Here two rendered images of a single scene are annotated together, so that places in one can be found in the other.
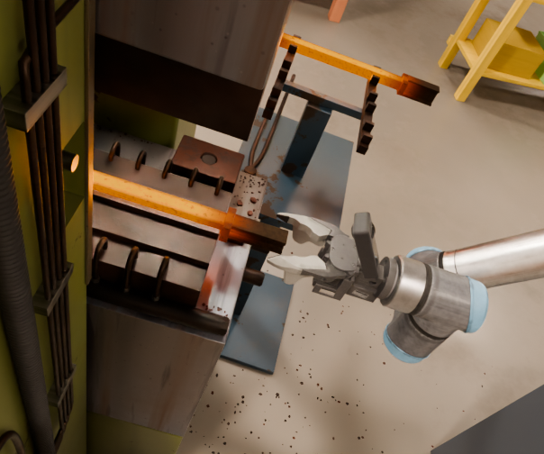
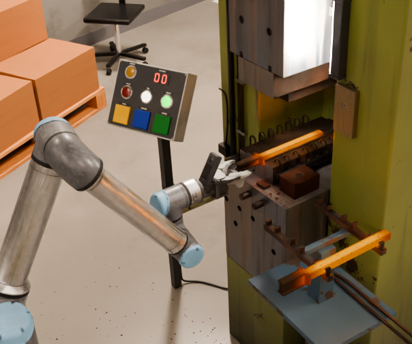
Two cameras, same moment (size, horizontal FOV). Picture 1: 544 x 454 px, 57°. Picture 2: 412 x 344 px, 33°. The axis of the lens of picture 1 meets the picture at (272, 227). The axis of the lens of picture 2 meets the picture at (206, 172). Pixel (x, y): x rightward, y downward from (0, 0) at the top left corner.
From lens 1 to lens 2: 272 cm
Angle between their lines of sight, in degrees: 97
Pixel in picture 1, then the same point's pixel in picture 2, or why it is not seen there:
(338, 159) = (311, 326)
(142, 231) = (273, 144)
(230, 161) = (292, 179)
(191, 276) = (247, 149)
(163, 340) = not seen: hidden behind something
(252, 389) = not seen: outside the picture
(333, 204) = (274, 295)
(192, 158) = (302, 170)
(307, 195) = not seen: hidden behind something
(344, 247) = (218, 175)
